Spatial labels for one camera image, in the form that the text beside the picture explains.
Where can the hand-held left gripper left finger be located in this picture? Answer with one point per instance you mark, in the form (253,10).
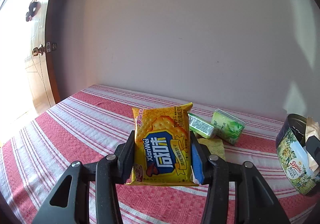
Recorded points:
(126,159)

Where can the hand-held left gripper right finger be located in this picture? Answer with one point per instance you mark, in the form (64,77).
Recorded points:
(198,169)

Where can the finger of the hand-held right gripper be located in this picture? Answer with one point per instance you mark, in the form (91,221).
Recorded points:
(313,145)

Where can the small cream sachet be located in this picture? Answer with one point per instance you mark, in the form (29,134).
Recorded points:
(312,126)

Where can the round printed cookie tin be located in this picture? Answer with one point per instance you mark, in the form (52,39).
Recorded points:
(290,154)

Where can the green speckled yellow sponge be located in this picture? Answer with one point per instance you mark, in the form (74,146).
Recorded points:
(215,148)

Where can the yellow cracker packet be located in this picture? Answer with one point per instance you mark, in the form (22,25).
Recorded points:
(160,144)

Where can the green-white small box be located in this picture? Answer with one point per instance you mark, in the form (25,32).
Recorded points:
(201,126)

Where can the leaf print green tissue pack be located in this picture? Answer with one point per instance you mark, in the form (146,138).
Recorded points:
(228,126)

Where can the red striped tablecloth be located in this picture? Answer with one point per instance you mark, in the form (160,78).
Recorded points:
(75,139)

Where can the wooden door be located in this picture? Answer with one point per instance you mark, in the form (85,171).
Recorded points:
(37,84)

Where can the metal door latch plate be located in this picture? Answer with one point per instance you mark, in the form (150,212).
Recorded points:
(50,47)

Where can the brass door knob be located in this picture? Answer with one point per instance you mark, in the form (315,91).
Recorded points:
(38,50)

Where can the hanging door decoration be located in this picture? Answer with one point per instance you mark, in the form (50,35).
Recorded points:
(32,9)

